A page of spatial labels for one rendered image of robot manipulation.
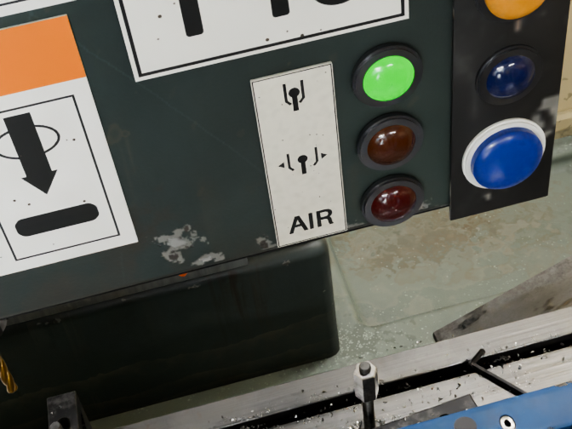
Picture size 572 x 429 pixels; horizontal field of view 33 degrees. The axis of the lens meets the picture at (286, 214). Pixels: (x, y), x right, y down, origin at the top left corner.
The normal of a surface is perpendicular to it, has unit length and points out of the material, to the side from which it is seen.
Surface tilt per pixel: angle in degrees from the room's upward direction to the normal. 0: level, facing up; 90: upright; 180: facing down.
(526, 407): 0
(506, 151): 87
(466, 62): 90
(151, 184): 90
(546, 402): 0
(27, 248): 90
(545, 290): 23
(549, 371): 0
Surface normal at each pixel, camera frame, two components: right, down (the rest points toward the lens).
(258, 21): 0.24, 0.66
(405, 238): -0.11, -0.71
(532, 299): -0.49, -0.55
